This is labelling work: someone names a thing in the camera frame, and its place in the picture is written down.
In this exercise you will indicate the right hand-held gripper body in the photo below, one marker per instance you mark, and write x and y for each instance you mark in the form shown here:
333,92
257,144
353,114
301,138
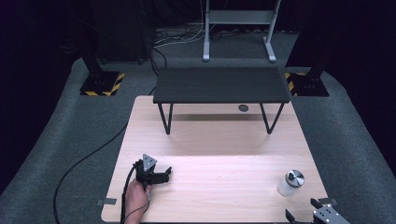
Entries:
330,215

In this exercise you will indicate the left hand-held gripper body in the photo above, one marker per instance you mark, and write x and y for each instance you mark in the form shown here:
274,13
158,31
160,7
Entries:
146,169

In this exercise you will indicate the glass jar with metal lid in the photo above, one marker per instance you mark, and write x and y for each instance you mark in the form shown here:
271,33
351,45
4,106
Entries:
289,184

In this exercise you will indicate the person's left hand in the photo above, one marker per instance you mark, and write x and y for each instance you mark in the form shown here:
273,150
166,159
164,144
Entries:
136,199

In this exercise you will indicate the grey tape strip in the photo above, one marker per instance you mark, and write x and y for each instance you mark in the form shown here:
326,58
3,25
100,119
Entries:
106,202

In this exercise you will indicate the black striped stand base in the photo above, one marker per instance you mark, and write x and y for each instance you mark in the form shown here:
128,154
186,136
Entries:
308,84
101,83

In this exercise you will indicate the grey round table grommet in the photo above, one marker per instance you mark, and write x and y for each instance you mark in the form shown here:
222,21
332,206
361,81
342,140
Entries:
243,108

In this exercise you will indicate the black desk shelf riser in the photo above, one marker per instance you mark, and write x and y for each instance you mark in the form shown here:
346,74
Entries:
221,84

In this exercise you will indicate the black cabinet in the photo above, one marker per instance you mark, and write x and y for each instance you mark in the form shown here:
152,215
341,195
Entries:
124,31

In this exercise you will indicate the white metal stand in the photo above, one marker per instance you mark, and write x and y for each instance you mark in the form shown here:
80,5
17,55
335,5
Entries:
239,17

